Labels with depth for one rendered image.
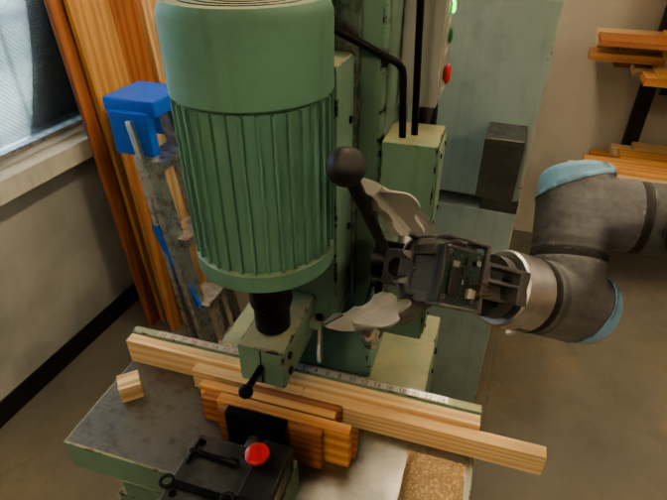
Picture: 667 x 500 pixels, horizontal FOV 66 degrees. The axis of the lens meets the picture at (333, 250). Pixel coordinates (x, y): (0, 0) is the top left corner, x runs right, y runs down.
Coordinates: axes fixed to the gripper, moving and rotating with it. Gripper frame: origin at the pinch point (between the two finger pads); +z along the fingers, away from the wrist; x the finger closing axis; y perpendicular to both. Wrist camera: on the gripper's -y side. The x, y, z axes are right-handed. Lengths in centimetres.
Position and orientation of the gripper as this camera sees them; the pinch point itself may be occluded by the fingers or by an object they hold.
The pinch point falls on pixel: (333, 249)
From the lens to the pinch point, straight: 52.1
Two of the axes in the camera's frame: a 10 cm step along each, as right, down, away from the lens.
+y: 4.4, 0.1, -9.0
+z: -8.8, -2.1, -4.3
